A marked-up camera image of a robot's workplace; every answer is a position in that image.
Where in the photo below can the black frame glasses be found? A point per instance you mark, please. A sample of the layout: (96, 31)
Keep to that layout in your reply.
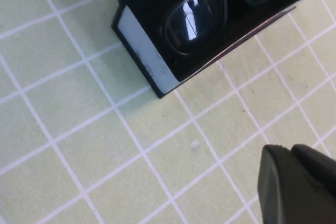
(183, 24)

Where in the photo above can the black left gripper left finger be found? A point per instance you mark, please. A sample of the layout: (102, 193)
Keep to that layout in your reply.
(283, 195)

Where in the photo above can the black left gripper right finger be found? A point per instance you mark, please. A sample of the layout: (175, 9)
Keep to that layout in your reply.
(315, 163)

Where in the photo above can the black printed glasses case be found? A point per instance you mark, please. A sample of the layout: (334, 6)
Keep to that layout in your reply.
(147, 11)

